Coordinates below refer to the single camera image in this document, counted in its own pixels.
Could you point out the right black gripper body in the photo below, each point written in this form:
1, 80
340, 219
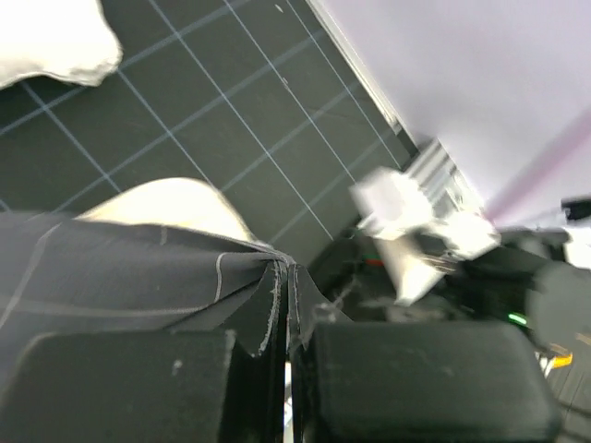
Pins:
350, 273

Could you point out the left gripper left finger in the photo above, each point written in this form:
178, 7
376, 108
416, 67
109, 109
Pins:
221, 381

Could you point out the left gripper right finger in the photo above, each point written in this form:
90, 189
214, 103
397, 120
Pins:
417, 381

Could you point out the grey checked pillowcase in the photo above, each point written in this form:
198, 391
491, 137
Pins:
64, 275

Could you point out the cream bear print pillow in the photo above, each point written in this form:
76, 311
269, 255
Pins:
177, 202

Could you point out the white plain pillow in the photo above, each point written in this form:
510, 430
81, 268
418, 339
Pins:
70, 41

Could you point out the black grid cutting mat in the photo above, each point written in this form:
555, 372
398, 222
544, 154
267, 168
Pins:
252, 97

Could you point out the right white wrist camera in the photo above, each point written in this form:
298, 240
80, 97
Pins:
417, 247

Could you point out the front aluminium rail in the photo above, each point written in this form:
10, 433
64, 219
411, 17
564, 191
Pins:
442, 182

